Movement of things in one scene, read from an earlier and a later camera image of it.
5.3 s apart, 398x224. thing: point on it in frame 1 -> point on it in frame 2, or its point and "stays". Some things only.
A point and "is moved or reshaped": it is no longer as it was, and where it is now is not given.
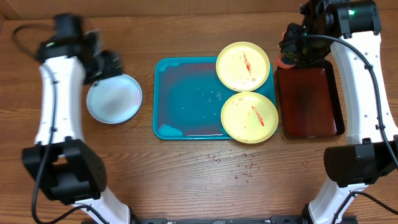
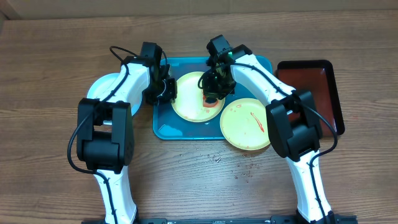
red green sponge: [286, 60] -> [206, 104]
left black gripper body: [107, 65] -> [162, 92]
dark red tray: [310, 101] stays
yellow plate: [242, 66] is moved or reshaped
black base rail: [273, 219] stays
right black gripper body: [288, 50] -> [216, 90]
